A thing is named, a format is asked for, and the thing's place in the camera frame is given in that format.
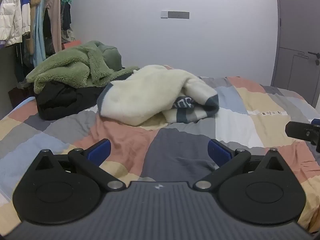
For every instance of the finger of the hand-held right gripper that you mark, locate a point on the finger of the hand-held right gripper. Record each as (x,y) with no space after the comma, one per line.
(300,130)

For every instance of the light blue hanging garment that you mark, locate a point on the light blue hanging garment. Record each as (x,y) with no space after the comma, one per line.
(40,35)

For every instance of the orange box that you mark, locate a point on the orange box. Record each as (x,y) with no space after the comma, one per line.
(72,44)

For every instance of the grey wall panel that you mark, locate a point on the grey wall panel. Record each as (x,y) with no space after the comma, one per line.
(178,15)

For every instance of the white puffer jacket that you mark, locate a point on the white puffer jacket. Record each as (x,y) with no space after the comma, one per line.
(10,12)

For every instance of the black hanging garment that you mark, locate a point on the black hanging garment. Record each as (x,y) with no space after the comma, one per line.
(66,15)

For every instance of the green fleece jacket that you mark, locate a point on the green fleece jacket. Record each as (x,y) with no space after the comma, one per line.
(67,67)

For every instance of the grey door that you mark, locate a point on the grey door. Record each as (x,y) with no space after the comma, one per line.
(295,17)

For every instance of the patchwork blanket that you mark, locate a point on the patchwork blanket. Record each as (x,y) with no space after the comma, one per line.
(262,105)

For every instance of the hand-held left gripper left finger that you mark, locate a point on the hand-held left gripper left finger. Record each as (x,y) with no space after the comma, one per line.
(100,150)

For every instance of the cream sweater with blue stripes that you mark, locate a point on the cream sweater with blue stripes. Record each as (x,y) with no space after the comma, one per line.
(150,92)

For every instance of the white wall switch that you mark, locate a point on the white wall switch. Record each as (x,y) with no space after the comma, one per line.
(164,14)

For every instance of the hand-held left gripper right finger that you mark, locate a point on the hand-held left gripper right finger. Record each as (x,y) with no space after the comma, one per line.
(217,151)

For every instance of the beige hanging trousers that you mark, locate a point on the beige hanging trousers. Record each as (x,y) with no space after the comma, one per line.
(53,17)

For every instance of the blue and white hanging garment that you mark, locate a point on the blue and white hanging garment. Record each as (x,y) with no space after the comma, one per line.
(25,5)

